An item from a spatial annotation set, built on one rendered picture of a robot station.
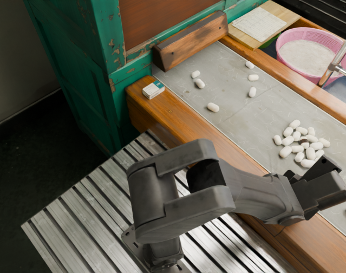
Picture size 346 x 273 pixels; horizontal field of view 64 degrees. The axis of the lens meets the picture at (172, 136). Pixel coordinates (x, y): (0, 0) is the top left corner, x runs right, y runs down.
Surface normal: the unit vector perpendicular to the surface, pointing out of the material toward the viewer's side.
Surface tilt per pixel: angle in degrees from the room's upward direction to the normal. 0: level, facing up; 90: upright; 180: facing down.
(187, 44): 67
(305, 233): 0
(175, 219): 22
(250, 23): 0
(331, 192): 43
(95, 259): 0
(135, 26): 90
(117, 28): 90
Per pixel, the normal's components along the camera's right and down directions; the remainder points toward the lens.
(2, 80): 0.70, 0.60
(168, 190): 0.52, -0.56
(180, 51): 0.63, 0.36
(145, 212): -0.48, -0.39
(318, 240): 0.03, -0.55
